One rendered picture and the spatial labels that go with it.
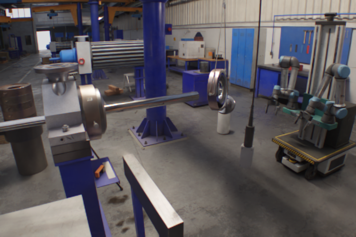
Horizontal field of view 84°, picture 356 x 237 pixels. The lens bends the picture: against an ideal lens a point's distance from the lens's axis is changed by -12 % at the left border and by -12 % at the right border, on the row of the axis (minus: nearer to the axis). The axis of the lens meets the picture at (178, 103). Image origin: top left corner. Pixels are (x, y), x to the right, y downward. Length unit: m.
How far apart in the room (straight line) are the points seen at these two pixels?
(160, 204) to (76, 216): 0.36
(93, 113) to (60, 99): 0.20
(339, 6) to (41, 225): 5.79
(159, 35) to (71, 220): 2.64
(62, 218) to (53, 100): 0.61
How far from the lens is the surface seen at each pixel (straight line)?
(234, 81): 6.97
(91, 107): 1.37
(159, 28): 3.19
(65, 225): 1.04
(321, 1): 5.95
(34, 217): 1.13
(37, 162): 3.10
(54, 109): 1.30
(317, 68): 2.95
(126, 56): 5.06
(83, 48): 4.90
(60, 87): 1.40
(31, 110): 2.90
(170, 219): 0.98
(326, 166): 2.96
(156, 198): 1.07
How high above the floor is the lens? 1.58
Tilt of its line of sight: 18 degrees down
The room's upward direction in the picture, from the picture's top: straight up
